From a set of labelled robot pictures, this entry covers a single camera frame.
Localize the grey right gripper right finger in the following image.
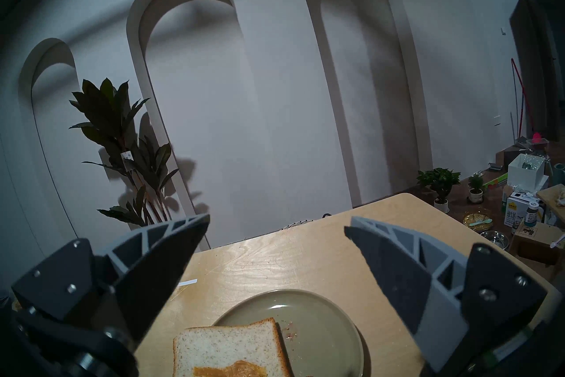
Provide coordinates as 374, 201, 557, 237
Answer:
344, 216, 548, 373

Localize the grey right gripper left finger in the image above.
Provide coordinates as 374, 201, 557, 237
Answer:
11, 214, 211, 348

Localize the pale green ceramic plate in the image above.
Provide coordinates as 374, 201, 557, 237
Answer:
212, 289, 365, 377

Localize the white bread slice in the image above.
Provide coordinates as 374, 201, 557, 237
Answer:
172, 317, 292, 377

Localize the empty steel bowl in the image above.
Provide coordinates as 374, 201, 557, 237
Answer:
480, 230, 509, 250

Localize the small bushy potted plant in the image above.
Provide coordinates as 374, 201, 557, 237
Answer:
416, 167, 462, 214

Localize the tiny potted plant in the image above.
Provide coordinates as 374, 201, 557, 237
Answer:
467, 173, 486, 203

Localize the white printed carton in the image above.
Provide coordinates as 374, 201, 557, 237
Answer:
505, 192, 546, 229

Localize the brown cardboard box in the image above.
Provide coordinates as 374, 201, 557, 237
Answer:
513, 222, 565, 267

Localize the tall potted leafy plant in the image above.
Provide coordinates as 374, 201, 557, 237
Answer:
68, 78, 181, 229

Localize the white cardboard box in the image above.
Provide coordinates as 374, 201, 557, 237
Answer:
507, 153, 550, 195

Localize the wooden cutting board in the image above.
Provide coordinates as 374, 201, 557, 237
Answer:
535, 184, 565, 223

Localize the red handled broom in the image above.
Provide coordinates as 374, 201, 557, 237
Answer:
511, 57, 549, 148

